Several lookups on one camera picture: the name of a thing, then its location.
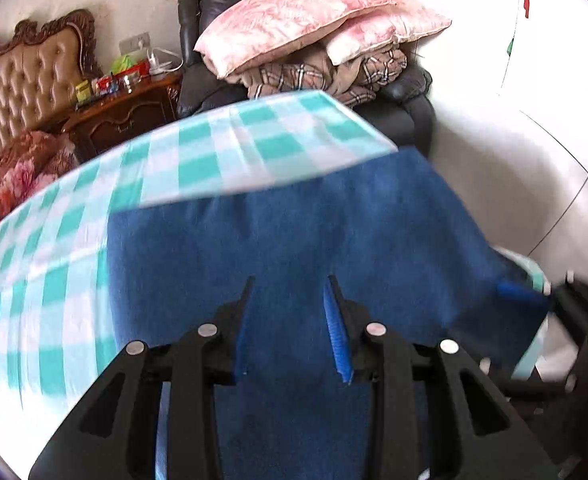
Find white cable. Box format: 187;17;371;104
146;47;185;75

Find brown plaid blanket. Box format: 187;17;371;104
239;47;407;109

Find red floral quilt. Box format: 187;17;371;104
0;130;80;247

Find wall socket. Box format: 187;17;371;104
119;32;151;56

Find dark wooden nightstand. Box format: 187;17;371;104
61;71;183;162

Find black leather armchair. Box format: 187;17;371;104
176;0;435;159

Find blue denim pants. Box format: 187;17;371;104
106;147;549;480

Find red tin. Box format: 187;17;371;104
111;68;143;90

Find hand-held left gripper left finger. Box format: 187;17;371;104
28;276;256;480

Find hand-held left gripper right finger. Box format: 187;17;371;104
325;275;559;480

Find small pink pillow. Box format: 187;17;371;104
324;7;452;67

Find tufted leather headboard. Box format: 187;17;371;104
0;8;103;174

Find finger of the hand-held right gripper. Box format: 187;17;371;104
497;270;588;347
478;357;577;402

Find large pink pillow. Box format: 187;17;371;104
194;0;405;79

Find green white checkered sheet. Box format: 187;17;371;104
0;91;549;480

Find green plastic bag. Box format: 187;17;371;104
111;54;147;76

